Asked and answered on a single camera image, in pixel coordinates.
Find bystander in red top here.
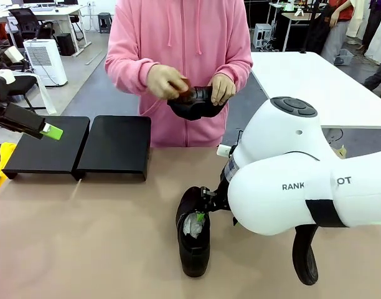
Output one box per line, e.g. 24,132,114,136
321,0,355,65

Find white crumpled paper stuffing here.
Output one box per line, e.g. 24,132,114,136
182,213,207,239

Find yellow and grey jacket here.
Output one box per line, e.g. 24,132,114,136
0,142,17,199

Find person in pink hoodie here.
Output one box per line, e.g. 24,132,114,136
104,0,253,149

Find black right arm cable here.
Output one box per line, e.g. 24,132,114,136
291,224,320,286

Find dark hanging garment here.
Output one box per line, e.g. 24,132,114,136
363,0,381,62

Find black computer tower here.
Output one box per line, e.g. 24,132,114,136
56,32,76,57

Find white cloth on chair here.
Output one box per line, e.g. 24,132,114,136
31,73,58,115

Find black leather loafer shoe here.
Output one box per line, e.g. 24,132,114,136
175,186,212,278
166,85,230,121

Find white cap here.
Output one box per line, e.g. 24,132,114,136
0,70,16,85

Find brown shoe brush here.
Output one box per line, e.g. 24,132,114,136
174,77,196,96

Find black velcro strap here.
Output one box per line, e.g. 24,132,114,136
304,198,347,228

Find white side table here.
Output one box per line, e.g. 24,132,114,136
250,51,381,130

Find black metal shoe stand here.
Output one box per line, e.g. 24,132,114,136
1,115,91,181
75,115,153,182

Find person's left hand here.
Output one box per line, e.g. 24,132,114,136
207,74,237,106

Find black chair with armrests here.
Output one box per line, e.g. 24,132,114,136
0,59,47,113

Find white computer case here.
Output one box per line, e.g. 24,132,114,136
254,23,274,49

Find white office desk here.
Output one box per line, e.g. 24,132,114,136
0,4,92,57

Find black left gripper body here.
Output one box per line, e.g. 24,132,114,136
0,102,47,140

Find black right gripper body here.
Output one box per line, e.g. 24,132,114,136
215,169,232,216

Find grey plastic bin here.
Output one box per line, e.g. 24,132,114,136
333,48,355,67

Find wooden top black table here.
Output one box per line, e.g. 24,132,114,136
268,1,322,52

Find dark trousers leg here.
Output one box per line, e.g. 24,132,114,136
363,59,381,99

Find black mesh office chair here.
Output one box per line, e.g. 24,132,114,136
8,7,56,43

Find white air purifier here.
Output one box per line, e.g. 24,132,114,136
23,39,68,87

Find person's right hand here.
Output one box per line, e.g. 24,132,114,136
146,64,190,100

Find grey plastic stool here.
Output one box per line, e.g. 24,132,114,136
98,12,113,34

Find person's right forearm pink sleeve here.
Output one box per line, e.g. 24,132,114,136
104,52,162,94

